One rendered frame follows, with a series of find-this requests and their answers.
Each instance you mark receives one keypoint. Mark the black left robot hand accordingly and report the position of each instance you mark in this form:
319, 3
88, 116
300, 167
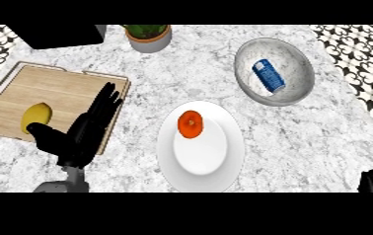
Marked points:
83, 137

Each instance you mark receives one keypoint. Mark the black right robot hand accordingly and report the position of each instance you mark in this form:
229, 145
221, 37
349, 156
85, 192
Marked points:
367, 181

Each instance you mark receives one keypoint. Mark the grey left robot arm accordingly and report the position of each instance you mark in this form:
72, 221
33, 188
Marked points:
69, 182

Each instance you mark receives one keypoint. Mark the white plate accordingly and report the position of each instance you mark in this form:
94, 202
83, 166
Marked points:
201, 146

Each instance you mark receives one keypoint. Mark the blue can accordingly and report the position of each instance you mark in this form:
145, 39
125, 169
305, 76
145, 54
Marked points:
269, 75

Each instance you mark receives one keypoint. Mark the grey marble bowl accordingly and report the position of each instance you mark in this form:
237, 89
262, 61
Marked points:
275, 71

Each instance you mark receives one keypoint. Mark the yellow lemon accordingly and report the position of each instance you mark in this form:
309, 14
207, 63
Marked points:
36, 116

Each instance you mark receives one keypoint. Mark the wooden cutting board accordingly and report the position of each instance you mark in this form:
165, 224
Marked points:
58, 97

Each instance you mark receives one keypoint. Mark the black appliance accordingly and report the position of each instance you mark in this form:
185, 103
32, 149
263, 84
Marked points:
58, 35

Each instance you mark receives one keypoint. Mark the potted plant in grey pot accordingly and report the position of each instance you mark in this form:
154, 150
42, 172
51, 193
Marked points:
148, 37

